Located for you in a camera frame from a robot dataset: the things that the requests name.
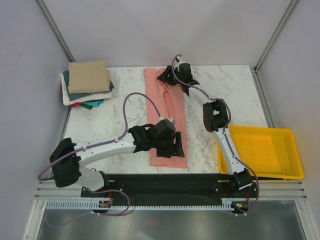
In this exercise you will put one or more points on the folded green t shirt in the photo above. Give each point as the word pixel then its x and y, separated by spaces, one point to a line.
pixel 86 106

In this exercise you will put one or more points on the white slotted cable duct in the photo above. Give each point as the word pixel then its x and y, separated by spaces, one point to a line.
pixel 99 205

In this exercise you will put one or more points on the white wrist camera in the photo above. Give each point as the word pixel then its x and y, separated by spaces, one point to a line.
pixel 172 120
pixel 176 62

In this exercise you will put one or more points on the right aluminium frame post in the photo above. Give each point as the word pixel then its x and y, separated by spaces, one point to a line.
pixel 276 33

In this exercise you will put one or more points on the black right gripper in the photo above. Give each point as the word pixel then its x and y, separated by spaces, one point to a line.
pixel 163 76

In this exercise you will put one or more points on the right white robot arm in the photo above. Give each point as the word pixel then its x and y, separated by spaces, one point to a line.
pixel 216 119

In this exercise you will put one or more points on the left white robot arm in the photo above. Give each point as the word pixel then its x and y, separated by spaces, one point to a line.
pixel 69 160

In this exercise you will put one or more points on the aluminium frame post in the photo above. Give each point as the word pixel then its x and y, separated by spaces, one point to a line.
pixel 276 33
pixel 55 29

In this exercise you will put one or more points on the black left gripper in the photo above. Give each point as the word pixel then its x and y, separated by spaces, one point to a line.
pixel 170 151

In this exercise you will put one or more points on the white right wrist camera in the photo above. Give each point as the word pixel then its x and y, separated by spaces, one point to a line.
pixel 176 62

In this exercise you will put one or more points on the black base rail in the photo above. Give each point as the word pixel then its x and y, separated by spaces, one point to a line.
pixel 170 189

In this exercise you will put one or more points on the folded teal t shirt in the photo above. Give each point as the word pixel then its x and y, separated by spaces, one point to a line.
pixel 94 103

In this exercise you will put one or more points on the folded dark blue t shirt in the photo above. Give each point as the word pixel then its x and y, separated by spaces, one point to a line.
pixel 88 83

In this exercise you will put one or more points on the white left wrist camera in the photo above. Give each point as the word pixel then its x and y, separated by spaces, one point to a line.
pixel 172 120

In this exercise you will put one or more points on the aluminium extrusion rails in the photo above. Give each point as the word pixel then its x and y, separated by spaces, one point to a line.
pixel 47 190

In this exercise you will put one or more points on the left aluminium frame post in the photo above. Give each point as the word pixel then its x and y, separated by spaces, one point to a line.
pixel 55 29

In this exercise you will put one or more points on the folded red t shirt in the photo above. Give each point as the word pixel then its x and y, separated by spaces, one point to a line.
pixel 75 104

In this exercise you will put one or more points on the pink t shirt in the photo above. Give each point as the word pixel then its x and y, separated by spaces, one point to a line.
pixel 168 102

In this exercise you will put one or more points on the yellow plastic bin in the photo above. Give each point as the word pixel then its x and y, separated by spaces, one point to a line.
pixel 269 152

